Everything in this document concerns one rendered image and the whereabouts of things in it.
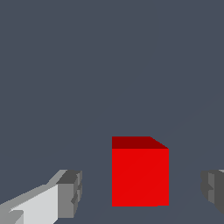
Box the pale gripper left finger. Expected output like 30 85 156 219
0 169 83 224

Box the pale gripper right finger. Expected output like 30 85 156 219
199 169 224 216

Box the red cube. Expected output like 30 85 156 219
111 136 170 208

